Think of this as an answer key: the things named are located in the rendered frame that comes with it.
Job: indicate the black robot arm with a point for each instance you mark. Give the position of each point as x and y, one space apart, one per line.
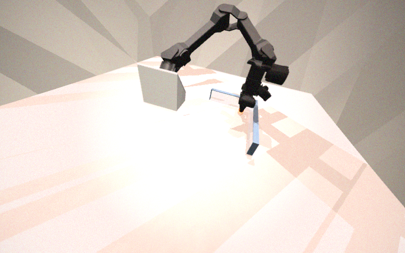
263 55

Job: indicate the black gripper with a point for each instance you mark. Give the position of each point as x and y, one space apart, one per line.
249 89

